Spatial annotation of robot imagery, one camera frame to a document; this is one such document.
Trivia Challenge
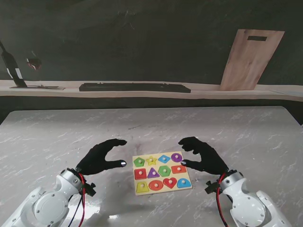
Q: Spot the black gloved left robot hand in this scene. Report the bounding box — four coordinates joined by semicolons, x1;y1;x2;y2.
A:
75;139;128;176

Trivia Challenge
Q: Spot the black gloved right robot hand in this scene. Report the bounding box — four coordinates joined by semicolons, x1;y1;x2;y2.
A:
178;136;230;177

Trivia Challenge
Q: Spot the orange rectangle puzzle piece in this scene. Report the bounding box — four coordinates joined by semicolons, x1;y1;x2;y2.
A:
171;165;187;175

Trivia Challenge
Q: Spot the blue semicircle puzzle piece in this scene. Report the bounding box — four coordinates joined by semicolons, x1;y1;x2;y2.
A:
177;178;193;189

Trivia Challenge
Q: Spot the red heart puzzle piece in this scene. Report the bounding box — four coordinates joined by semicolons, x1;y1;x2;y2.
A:
163;177;178;190

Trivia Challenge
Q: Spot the green hexagon puzzle piece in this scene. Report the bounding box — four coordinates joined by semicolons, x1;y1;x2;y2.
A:
158;165;172;177

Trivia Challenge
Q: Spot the red square puzzle piece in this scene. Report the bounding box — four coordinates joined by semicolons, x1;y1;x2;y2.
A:
134;168;148;180

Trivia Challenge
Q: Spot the yellow trapezoid puzzle piece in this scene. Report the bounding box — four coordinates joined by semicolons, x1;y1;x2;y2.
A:
135;181;150;193

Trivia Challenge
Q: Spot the yellow wooden shape puzzle board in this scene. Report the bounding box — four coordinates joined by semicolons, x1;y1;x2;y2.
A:
132;152;193;196

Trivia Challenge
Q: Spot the purple triangle puzzle piece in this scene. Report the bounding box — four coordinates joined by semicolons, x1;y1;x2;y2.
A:
147;167;160;179

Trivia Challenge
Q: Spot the orange oval puzzle piece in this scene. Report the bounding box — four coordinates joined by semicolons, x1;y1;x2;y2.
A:
149;180;164;191

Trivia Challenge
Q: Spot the wooden cutting board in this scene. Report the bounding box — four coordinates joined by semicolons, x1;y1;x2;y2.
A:
219;29;285;91

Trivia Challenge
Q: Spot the light wooden shelf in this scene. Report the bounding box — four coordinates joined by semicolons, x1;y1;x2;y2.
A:
0;79;303;102

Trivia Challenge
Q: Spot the long black tray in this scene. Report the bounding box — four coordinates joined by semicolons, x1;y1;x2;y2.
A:
79;82;192;94

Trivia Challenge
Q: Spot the flat tray under bottle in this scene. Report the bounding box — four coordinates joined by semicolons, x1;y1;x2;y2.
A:
9;85;66;91

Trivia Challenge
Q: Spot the wine glass with red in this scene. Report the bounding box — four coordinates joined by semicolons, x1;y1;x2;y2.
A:
26;51;43;71

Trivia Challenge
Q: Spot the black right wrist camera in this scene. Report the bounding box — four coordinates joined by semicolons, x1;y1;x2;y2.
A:
205;180;218;194

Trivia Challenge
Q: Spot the red cable of left arm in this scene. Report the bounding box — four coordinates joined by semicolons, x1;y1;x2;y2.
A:
77;172;87;227

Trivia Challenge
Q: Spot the red cable of arm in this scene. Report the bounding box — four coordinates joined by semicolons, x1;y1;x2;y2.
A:
77;172;87;227
215;175;232;227

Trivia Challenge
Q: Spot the red cable of right arm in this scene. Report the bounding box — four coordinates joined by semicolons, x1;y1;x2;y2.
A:
215;175;232;227

